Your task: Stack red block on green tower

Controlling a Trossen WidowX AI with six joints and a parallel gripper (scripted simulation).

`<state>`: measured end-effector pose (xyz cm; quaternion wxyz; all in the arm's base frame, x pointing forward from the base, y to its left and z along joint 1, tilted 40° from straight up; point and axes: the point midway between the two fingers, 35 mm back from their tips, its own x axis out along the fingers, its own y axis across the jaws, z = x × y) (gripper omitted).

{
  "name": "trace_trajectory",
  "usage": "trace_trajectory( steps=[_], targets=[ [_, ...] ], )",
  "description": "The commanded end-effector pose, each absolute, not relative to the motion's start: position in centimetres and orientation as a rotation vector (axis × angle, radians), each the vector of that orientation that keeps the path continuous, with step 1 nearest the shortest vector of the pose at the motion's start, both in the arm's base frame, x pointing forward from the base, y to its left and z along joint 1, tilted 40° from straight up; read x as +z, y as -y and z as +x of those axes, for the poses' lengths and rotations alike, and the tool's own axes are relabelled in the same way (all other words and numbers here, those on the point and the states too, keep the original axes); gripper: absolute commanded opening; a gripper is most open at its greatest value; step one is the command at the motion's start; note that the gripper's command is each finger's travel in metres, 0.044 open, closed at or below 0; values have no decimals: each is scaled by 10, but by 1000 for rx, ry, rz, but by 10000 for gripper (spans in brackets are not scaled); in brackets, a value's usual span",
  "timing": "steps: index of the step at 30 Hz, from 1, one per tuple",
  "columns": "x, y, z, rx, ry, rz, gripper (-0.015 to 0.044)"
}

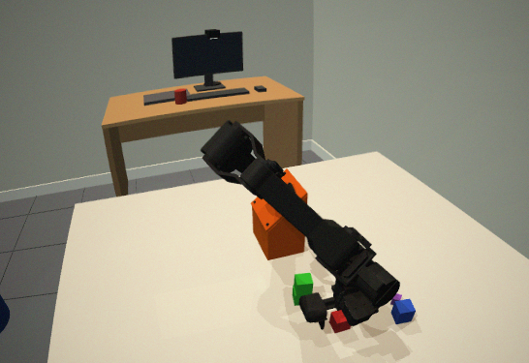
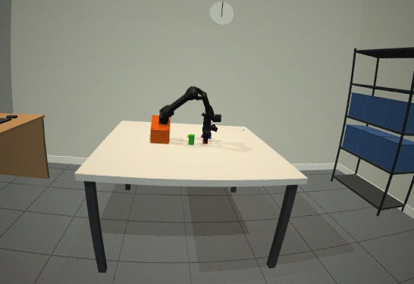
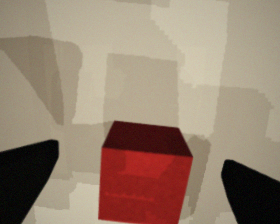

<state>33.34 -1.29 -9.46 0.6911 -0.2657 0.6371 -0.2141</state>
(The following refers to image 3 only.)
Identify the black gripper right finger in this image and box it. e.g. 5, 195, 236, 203
221, 159, 280, 224

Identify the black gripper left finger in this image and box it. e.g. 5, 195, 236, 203
0, 139, 59, 224

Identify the red block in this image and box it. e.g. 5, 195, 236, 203
98, 121, 193, 224

